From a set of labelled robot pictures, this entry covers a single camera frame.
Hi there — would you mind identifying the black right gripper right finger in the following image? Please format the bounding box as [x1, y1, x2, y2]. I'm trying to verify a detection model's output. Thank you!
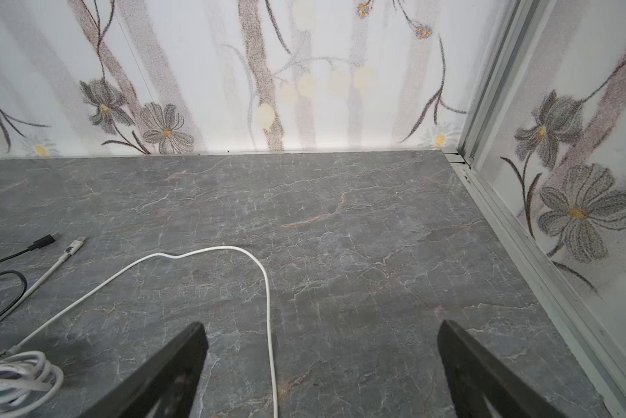
[437, 320, 563, 417]

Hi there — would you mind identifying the coiled white cable bundle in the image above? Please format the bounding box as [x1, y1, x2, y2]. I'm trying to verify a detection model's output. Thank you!
[0, 236, 88, 418]

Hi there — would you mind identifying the white charging cable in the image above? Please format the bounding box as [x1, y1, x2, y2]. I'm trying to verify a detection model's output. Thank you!
[0, 245, 280, 418]

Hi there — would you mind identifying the black USB cable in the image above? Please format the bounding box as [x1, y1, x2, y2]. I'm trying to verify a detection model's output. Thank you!
[0, 233, 58, 334]

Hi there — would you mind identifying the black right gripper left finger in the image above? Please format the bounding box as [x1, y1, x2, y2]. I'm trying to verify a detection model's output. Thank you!
[81, 322, 208, 418]

